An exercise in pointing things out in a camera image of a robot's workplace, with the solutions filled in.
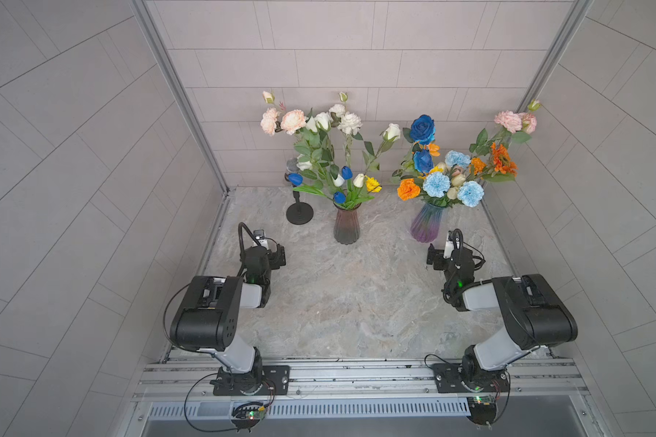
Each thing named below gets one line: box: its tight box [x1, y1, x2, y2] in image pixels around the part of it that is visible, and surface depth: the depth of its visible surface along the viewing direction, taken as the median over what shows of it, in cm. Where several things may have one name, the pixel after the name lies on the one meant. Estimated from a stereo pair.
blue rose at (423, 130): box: [410, 113, 437, 147], surface depth 69 cm
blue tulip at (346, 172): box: [341, 165, 354, 180], surface depth 84 cm
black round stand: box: [284, 172, 314, 225], surface depth 107 cm
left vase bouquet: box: [260, 90, 402, 211], surface depth 82 cm
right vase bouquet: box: [391, 99, 543, 209], surface depth 75 cm
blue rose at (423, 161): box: [413, 149, 434, 174], surface depth 69 cm
